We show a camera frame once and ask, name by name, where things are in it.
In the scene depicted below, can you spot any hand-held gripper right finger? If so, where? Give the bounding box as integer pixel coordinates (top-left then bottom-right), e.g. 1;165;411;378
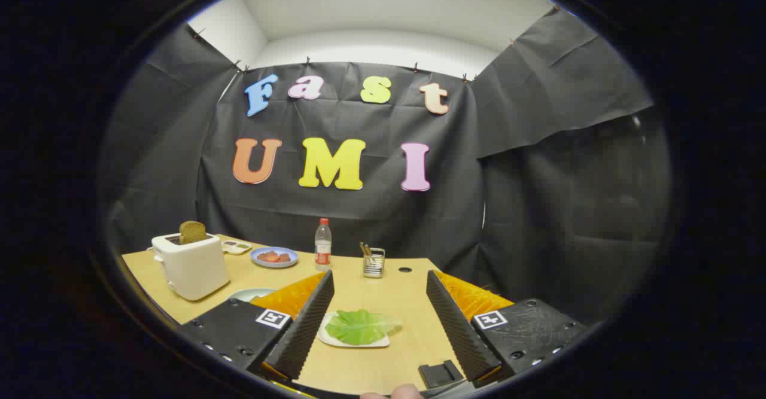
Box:
426;269;591;383

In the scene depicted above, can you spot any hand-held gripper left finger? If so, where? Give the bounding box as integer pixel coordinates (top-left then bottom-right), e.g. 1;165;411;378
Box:
180;269;335;380

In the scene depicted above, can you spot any green lettuce leaf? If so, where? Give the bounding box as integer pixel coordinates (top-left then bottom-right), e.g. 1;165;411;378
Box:
325;309;403;346

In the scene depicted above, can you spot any brown toasted bread slice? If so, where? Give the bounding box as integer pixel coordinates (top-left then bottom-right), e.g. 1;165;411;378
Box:
179;220;208;245

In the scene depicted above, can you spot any white square plate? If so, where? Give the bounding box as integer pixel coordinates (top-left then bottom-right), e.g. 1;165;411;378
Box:
317;311;391;348

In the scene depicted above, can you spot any pale green round plate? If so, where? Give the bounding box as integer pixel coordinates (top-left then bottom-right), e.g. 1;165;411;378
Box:
227;288;277;303

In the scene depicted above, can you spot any blue round plate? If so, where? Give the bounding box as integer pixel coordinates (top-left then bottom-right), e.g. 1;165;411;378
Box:
250;246;299;269

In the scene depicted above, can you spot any clear plastic water bottle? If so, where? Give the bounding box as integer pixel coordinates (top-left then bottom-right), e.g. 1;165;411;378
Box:
315;218;333;272

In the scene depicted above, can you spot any white toaster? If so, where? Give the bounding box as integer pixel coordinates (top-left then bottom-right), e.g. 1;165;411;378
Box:
151;232;231;301

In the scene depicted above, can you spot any black backdrop cloth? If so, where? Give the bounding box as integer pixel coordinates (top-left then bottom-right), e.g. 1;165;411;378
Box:
99;7;671;328

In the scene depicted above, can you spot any wire utensil holder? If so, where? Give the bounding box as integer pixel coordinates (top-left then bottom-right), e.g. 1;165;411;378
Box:
363;248;385;279

